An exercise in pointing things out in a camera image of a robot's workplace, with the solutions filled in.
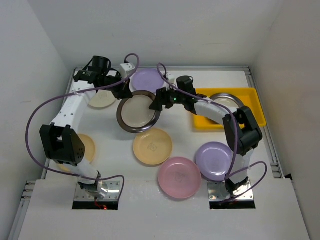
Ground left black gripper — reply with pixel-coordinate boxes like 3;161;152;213
99;71;133;100

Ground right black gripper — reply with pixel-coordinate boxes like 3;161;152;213
150;84;186;111

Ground dark-rimmed plate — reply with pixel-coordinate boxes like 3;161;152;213
116;90;161;134
209;92;244;112

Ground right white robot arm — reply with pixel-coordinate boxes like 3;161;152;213
149;75;263;195

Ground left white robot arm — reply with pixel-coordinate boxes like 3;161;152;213
39;56;136;195

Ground yellow plastic bin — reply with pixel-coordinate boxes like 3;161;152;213
192;87;267;132

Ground cream plate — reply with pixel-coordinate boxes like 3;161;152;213
88;90;116;109

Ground purple plate at back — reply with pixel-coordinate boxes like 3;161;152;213
131;68;164;93

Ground purple plate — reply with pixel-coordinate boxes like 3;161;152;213
195;141;233;182
131;68;164;93

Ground yellow plate centre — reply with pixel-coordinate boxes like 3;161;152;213
132;128;173;166

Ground yellow plate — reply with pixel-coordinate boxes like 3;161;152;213
132;128;173;166
70;133;96;164

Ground yellow plate left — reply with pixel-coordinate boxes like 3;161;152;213
70;133;96;164

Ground pink plate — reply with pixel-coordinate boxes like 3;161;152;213
157;156;202;200

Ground purple plate front right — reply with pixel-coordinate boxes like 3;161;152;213
195;141;233;182

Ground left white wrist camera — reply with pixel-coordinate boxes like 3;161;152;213
119;62;135;79

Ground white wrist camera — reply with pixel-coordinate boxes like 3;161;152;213
119;62;135;79
164;72;176;84

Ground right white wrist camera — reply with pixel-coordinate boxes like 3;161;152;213
164;72;176;84

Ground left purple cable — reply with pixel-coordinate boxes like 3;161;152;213
24;53;141;201

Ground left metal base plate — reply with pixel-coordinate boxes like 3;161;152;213
74;180;121;202

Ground metal base plate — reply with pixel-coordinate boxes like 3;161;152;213
74;180;121;202
207;181;254;202

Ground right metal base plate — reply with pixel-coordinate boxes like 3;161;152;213
207;181;254;202

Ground aluminium table frame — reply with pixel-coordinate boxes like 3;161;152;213
7;65;293;240

